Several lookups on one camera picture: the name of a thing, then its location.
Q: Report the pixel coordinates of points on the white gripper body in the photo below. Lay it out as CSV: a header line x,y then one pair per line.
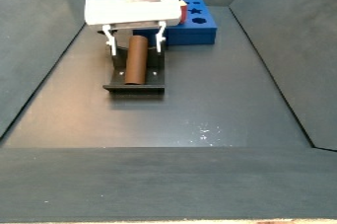
x,y
114,12

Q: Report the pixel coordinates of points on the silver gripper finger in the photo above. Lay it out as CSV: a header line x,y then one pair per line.
x,y
110,41
160,37

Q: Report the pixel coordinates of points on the brown cylinder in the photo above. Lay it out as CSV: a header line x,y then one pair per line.
x,y
136,61

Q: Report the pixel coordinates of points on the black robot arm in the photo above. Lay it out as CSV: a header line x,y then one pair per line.
x,y
132,14

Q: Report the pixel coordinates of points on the blue foam shape board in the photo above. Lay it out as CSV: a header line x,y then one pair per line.
x,y
198,28

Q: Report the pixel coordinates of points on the red white-topped peg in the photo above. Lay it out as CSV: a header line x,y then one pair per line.
x,y
182,11

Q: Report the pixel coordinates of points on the black cradle stand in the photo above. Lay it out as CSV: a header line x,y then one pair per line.
x,y
154,80

